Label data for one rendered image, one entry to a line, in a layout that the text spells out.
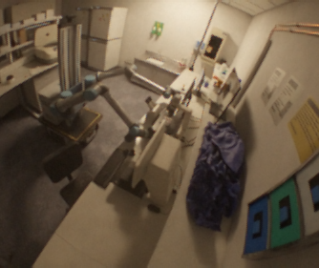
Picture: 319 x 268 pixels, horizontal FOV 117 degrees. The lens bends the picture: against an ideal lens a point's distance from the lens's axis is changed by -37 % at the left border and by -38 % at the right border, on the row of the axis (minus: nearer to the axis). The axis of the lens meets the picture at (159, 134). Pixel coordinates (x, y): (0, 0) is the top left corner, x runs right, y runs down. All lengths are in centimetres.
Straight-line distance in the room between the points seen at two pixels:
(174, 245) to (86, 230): 73
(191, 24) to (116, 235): 405
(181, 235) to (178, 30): 397
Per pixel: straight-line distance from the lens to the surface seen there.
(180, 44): 411
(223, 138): 111
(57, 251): 135
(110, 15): 413
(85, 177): 175
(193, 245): 85
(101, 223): 130
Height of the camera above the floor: 203
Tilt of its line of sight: 44 degrees down
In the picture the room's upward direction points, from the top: 20 degrees clockwise
